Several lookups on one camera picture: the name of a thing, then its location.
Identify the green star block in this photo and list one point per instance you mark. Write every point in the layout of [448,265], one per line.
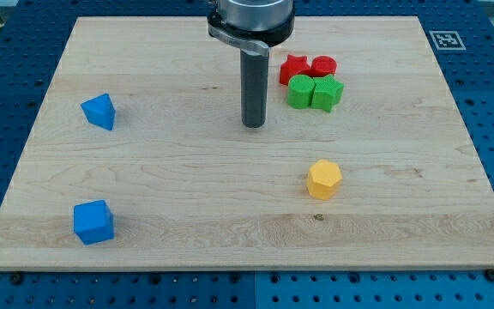
[327,93]

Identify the green cylinder block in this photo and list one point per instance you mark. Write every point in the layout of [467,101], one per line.
[300,91]

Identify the red cylinder block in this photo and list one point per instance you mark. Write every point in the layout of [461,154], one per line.
[322,66]

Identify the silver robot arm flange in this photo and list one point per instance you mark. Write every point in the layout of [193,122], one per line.
[252,26]

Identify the white fiducial marker tag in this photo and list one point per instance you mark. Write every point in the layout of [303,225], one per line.
[447,40]

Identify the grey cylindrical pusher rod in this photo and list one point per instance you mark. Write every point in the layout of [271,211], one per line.
[254,88]

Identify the yellow hexagon block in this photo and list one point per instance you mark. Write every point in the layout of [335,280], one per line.
[323,179]

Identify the blue triangular prism block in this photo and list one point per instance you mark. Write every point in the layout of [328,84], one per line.
[100,111]

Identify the wooden board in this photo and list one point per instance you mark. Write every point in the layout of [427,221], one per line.
[190,188]

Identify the blue cube block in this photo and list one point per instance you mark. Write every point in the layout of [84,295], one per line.
[93,222]

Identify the red star block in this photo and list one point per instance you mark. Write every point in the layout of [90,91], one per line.
[294,65]

